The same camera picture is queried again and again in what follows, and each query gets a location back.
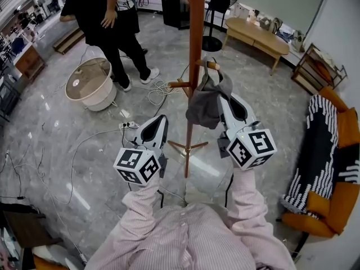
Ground coiled white cable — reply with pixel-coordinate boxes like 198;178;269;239
147;79;174;105

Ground brown wooden coat rack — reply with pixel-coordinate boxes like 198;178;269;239
167;0;224;179

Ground wooden steps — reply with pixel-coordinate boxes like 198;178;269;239
52;26;85;55

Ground black cabinet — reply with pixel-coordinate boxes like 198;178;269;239
159;0;195;30

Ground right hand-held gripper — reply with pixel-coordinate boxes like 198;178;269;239
217;93;278;171

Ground thin black wall cable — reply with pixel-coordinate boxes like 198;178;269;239
305;0;330;39

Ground brown wooden counter cabinet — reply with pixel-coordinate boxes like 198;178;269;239
13;46;46;81

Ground person's left forearm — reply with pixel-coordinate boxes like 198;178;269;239
122;175;169;236

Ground round white side table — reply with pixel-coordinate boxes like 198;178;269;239
65;57;118;112

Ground black white striped blanket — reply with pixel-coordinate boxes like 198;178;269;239
281;94;360;215

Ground grey cap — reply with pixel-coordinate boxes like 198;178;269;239
185;56;233;131

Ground orange sofa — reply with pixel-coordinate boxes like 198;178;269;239
280;85;360;239

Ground light wooden coffee table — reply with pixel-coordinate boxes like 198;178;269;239
224;17;290;76

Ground person's pink striped shirt torso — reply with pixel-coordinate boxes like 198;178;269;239
84;202;296;270

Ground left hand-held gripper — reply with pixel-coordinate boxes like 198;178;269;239
113;114;169;186

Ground white orange chair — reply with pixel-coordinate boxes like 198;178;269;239
32;245;88;270

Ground person's right forearm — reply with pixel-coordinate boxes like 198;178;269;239
224;166;272;236

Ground black standing fan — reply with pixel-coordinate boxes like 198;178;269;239
202;0;242;52

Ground wooden side shelf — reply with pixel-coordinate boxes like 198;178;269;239
291;43;348;95

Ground dark wooden table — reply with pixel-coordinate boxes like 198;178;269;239
0;202;62;264

